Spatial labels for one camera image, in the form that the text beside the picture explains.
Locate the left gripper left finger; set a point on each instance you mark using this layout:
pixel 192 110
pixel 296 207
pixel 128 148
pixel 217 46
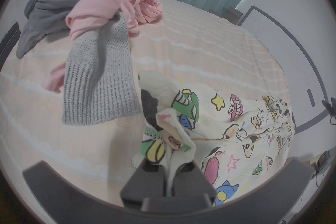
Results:
pixel 147 183

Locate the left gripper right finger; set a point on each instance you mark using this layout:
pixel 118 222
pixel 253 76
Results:
pixel 191 183

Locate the white printed pyjama top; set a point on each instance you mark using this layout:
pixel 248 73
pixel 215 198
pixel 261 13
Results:
pixel 236 118

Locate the grey knitted sweater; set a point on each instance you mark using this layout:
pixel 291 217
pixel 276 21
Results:
pixel 105 91

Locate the bed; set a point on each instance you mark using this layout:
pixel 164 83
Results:
pixel 196 47

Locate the grey bedside table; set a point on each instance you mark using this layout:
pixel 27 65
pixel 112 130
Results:
pixel 231 14

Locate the pink garment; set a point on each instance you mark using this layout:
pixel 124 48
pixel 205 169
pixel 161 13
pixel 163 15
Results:
pixel 91 10

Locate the dark grey garment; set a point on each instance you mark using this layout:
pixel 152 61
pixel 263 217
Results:
pixel 49 13

